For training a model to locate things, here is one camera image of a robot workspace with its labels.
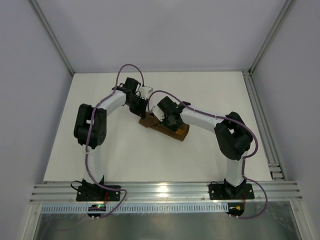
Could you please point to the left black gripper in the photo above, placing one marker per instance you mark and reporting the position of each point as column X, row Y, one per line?
column 139, row 109

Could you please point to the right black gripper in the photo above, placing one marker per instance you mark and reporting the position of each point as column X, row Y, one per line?
column 169, row 124

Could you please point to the brown cloth napkin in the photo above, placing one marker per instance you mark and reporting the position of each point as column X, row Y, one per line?
column 150, row 121

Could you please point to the orange plastic fork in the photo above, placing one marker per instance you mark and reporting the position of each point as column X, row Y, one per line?
column 181, row 131

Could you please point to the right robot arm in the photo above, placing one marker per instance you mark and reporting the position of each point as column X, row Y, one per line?
column 233, row 138

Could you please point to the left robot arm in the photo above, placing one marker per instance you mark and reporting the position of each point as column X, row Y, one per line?
column 90, row 128

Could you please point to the left controller board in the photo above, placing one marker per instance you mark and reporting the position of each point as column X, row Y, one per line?
column 95, row 211

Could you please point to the controller board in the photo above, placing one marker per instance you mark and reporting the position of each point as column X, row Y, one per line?
column 235, row 211
column 95, row 211

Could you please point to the right controller board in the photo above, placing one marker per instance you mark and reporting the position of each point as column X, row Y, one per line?
column 235, row 211

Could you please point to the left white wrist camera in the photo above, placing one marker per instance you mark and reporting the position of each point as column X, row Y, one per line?
column 145, row 92

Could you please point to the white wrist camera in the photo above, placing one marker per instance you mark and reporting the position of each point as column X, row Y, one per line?
column 158, row 113
column 145, row 92

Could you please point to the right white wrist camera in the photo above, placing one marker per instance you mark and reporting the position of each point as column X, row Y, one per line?
column 158, row 113

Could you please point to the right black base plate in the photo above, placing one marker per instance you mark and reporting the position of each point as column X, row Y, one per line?
column 226, row 191

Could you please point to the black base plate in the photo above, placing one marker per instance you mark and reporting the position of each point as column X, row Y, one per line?
column 226, row 191
column 92, row 192

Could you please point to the slotted cable duct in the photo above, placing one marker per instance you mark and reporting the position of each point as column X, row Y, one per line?
column 139, row 208

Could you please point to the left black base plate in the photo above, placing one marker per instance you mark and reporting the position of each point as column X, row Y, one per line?
column 92, row 192

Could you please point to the right side aluminium rail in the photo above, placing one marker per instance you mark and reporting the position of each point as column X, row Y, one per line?
column 272, row 155

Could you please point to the aluminium rail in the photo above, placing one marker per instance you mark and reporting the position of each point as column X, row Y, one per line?
column 162, row 192
column 272, row 155

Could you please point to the left aluminium frame post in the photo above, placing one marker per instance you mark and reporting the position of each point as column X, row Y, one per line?
column 51, row 35

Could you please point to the aluminium frame post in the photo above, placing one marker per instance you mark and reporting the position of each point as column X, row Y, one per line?
column 272, row 33
column 51, row 35

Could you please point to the front aluminium rail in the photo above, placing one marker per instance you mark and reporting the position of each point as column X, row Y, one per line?
column 162, row 192

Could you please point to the right aluminium frame post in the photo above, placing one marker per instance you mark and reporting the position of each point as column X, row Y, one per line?
column 272, row 33

